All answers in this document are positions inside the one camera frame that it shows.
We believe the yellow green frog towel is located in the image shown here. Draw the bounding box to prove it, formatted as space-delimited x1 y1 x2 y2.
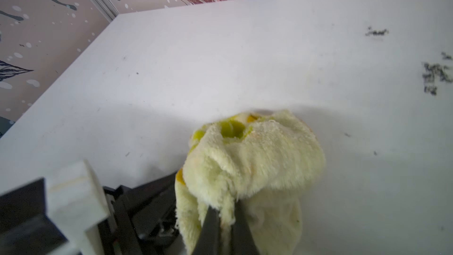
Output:
175 110 326 255

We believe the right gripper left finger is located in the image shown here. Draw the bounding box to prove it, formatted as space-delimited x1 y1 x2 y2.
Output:
192 207 221 255

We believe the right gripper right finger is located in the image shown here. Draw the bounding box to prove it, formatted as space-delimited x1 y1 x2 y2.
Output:
231 201 260 255

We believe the black digital watch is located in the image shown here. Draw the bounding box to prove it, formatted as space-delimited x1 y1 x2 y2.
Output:
151 216 179 248

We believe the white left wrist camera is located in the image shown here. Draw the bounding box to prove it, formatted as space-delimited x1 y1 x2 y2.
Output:
44 160 110 255

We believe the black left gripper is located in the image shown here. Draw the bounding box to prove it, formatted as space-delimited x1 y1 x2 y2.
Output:
1 174 176 255

